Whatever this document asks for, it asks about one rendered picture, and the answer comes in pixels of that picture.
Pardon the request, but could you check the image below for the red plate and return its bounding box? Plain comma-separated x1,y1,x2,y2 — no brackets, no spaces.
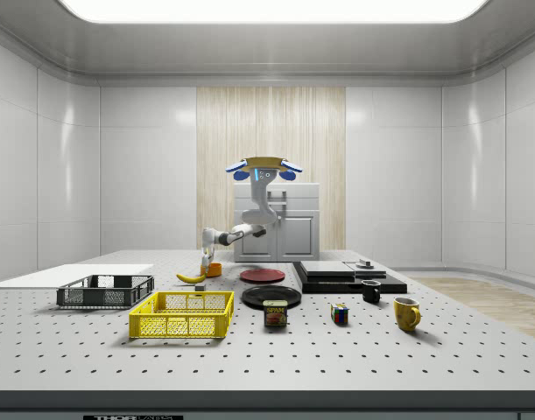
239,268,286,284

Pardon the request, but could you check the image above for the black plate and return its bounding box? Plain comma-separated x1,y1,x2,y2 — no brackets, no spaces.
240,284,304,309

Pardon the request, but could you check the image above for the yellow basket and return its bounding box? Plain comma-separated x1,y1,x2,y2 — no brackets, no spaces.
128,290,236,340

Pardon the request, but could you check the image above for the flat-sided can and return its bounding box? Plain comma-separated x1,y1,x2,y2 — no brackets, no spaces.
262,298,290,328

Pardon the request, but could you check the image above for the white cabinet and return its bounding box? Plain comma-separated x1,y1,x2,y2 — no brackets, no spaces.
232,182,321,263

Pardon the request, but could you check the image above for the dark grey basket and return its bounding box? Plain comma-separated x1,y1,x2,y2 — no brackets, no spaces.
56,274,156,311

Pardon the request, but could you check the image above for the white board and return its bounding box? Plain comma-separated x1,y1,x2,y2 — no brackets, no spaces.
0,262,156,290

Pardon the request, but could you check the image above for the black stove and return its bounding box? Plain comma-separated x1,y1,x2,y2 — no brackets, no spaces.
291,258,409,295

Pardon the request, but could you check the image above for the puzzle cube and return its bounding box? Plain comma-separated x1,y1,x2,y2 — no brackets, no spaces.
329,302,350,326

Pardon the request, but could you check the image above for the black mug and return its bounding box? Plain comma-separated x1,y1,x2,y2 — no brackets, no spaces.
361,279,383,305

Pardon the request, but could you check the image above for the yellow mug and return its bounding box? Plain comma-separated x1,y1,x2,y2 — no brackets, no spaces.
392,297,423,333

